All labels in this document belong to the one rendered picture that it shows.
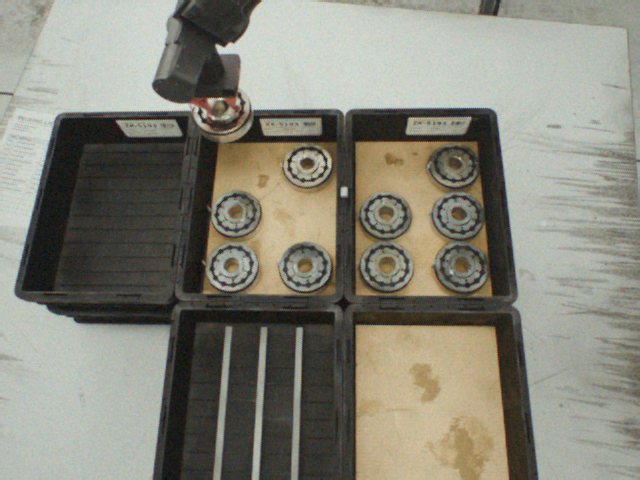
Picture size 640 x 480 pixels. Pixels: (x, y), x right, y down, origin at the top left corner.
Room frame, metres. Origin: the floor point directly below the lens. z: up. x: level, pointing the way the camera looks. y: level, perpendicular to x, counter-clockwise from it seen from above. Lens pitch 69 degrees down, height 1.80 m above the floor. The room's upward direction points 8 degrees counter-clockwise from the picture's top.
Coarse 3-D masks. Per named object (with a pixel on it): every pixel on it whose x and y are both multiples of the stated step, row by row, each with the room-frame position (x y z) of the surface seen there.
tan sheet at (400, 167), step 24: (360, 144) 0.59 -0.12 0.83; (384, 144) 0.58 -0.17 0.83; (408, 144) 0.57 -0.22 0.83; (432, 144) 0.56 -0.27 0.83; (360, 168) 0.53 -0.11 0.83; (384, 168) 0.52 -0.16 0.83; (408, 168) 0.51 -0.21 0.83; (456, 168) 0.50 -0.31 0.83; (360, 192) 0.47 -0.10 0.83; (408, 192) 0.46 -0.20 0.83; (432, 192) 0.45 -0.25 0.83; (480, 192) 0.44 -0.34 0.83; (384, 216) 0.41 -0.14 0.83; (456, 216) 0.39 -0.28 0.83; (360, 240) 0.37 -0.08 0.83; (408, 240) 0.35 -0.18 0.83; (432, 240) 0.35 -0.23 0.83; (480, 240) 0.33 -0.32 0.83; (384, 264) 0.31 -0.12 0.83; (456, 264) 0.29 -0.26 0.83; (360, 288) 0.27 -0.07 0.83; (408, 288) 0.26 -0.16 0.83; (432, 288) 0.25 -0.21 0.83; (480, 288) 0.24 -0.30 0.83
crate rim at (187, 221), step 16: (256, 112) 0.63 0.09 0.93; (272, 112) 0.63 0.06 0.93; (288, 112) 0.62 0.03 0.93; (304, 112) 0.62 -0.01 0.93; (320, 112) 0.61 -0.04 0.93; (336, 112) 0.61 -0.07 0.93; (192, 160) 0.54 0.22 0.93; (336, 160) 0.50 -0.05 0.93; (192, 176) 0.51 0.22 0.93; (336, 176) 0.46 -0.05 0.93; (192, 192) 0.47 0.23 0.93; (336, 192) 0.43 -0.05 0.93; (192, 208) 0.44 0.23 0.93; (336, 208) 0.40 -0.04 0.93; (336, 224) 0.37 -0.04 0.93; (336, 240) 0.34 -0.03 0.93; (336, 256) 0.30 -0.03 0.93; (336, 272) 0.28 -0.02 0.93; (176, 288) 0.28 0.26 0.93; (336, 288) 0.25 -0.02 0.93; (336, 304) 0.22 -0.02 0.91
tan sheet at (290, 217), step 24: (240, 144) 0.63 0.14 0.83; (264, 144) 0.62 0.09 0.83; (288, 144) 0.61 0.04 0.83; (336, 144) 0.59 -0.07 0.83; (216, 168) 0.58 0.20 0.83; (240, 168) 0.57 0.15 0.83; (264, 168) 0.56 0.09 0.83; (216, 192) 0.52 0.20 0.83; (264, 192) 0.50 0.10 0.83; (288, 192) 0.49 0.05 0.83; (264, 216) 0.45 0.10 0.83; (288, 216) 0.44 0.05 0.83; (312, 216) 0.43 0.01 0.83; (216, 240) 0.41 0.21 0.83; (264, 240) 0.39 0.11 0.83; (288, 240) 0.39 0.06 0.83; (312, 240) 0.38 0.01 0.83; (264, 264) 0.34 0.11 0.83; (264, 288) 0.29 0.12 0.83
